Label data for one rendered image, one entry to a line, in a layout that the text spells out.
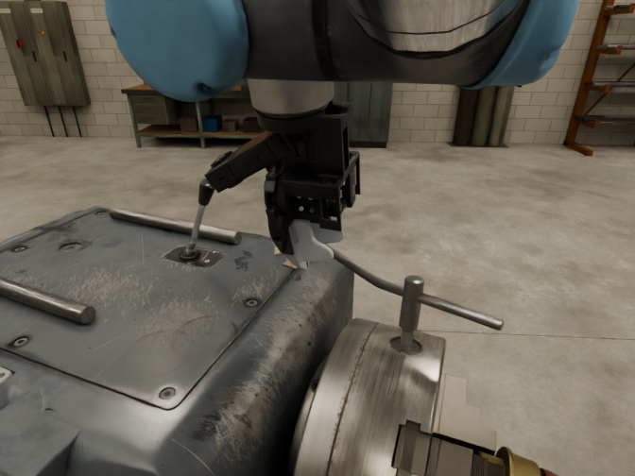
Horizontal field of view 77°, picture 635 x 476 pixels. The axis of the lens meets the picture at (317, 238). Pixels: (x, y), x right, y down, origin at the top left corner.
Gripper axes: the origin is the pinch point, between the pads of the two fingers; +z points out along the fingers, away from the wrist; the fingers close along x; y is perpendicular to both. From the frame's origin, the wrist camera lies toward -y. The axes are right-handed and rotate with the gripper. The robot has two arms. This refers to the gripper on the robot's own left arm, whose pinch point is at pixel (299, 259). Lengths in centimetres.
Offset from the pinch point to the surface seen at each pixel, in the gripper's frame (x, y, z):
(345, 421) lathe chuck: -14.8, 10.5, 6.8
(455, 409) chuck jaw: -2.0, 21.7, 21.3
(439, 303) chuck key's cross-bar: -1.8, 17.4, 0.7
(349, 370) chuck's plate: -9.5, 9.3, 6.1
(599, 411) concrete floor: 94, 93, 160
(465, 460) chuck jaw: -13.9, 22.3, 8.7
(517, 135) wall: 645, 82, 287
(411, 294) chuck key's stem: -1.3, 14.3, 0.8
